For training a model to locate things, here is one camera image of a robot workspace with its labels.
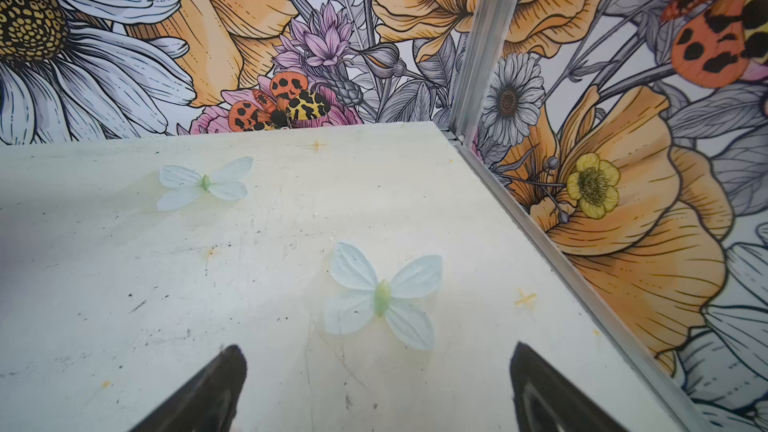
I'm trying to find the aluminium table edge rail right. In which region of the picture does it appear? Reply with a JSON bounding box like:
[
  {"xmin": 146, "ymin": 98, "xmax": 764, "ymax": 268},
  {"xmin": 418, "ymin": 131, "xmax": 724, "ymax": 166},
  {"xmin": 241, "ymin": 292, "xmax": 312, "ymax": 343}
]
[{"xmin": 442, "ymin": 129, "xmax": 713, "ymax": 431}]

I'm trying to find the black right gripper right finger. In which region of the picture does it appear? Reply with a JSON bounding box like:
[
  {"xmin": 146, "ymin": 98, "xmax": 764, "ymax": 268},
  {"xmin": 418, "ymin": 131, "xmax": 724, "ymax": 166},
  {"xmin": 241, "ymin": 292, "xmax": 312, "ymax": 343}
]
[{"xmin": 509, "ymin": 342, "xmax": 626, "ymax": 432}]

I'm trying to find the aluminium corner frame post right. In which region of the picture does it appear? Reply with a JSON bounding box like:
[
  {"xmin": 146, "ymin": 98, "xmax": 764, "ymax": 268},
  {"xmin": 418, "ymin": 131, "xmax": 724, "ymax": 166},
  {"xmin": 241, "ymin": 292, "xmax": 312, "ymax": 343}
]
[{"xmin": 450, "ymin": 0, "xmax": 519, "ymax": 149}]

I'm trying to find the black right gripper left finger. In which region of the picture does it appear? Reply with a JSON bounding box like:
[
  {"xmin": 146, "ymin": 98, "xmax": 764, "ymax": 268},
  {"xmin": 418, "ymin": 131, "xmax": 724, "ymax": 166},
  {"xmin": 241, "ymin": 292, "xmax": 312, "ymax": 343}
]
[{"xmin": 132, "ymin": 345, "xmax": 247, "ymax": 432}]

